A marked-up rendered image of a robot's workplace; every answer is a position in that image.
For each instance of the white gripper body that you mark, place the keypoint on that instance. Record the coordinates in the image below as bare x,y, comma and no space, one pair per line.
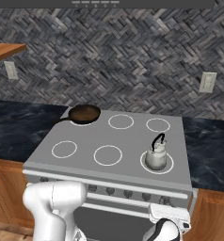
170,213

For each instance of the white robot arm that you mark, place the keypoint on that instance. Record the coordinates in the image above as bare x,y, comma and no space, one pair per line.
54,204

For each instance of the grey stove knob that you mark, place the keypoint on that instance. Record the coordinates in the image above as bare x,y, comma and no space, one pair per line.
165,200
43,179
146,196
110,190
128,193
92,188

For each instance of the grey stove with hob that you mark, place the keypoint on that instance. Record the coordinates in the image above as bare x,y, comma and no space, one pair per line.
117,141

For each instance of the wooden base cupboard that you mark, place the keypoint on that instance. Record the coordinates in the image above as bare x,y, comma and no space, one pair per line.
7,191
212,216

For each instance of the dark oven door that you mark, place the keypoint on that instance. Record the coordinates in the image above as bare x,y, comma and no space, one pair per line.
110,226

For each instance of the dark brown frying pan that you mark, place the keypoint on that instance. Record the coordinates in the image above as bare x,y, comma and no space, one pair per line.
84,113

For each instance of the dark range hood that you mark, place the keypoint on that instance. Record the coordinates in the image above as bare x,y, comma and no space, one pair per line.
104,3

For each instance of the white wall socket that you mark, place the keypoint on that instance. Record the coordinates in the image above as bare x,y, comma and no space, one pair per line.
11,70
208,82

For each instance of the wooden wall cupboard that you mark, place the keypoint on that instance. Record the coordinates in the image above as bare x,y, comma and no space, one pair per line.
4,51

